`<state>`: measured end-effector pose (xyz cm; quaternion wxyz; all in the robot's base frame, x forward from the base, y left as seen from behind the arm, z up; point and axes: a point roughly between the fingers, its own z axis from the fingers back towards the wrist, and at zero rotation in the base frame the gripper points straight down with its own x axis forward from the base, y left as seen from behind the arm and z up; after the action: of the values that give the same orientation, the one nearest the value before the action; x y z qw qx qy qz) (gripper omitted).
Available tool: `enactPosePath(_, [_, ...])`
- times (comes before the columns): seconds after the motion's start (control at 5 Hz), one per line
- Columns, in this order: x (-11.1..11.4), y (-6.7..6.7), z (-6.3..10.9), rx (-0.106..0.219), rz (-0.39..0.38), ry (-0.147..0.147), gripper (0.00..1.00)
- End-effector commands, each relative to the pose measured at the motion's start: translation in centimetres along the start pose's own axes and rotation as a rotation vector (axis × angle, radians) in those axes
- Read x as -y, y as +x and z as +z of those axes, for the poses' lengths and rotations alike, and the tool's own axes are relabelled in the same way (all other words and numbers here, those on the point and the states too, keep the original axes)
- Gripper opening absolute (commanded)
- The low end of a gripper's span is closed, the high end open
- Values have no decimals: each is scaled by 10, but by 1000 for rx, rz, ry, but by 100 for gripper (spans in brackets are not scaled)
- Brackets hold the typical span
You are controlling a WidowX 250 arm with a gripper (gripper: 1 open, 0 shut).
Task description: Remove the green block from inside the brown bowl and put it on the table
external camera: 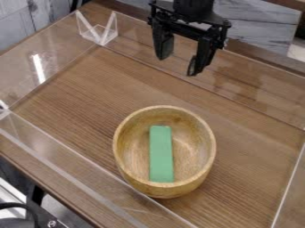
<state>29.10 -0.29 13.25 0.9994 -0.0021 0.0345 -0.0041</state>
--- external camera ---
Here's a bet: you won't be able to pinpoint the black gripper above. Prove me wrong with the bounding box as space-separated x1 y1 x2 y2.
148 0 232 77

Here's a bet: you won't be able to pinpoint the brown wooden bowl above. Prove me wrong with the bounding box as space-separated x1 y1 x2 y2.
113 105 217 199

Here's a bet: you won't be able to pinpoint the black cable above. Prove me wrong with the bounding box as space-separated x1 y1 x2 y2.
0 202 41 228

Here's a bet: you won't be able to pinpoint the green rectangular block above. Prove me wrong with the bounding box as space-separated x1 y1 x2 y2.
149 126 174 183

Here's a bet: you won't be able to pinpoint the clear acrylic tray walls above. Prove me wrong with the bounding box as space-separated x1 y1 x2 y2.
0 9 305 228

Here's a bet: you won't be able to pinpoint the clear acrylic corner bracket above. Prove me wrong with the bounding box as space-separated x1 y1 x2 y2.
76 11 118 46

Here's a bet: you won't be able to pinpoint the black table frame bracket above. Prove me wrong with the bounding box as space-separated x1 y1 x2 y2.
27 185 70 228

